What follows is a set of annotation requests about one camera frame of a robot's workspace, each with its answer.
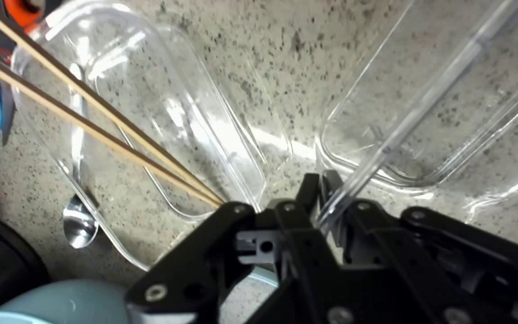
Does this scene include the clear glass rectangular dish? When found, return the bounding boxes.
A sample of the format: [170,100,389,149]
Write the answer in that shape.
[14,0,267,270]

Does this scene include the orange and black peeler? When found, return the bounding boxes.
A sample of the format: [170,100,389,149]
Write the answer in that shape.
[1,0,53,32]

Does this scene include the stacked black and blue bowls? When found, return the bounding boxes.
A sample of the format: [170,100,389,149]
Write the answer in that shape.
[0,279,130,324]

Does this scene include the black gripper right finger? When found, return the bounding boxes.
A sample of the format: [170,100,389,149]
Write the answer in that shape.
[344,199,518,324]

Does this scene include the wooden chopstick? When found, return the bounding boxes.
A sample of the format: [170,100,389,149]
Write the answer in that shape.
[0,18,222,205]
[0,64,219,208]

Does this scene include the clear glass square bowl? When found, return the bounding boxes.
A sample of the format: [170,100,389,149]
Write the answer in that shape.
[316,0,518,203]

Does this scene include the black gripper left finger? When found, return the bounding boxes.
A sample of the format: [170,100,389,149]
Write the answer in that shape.
[123,201,276,324]

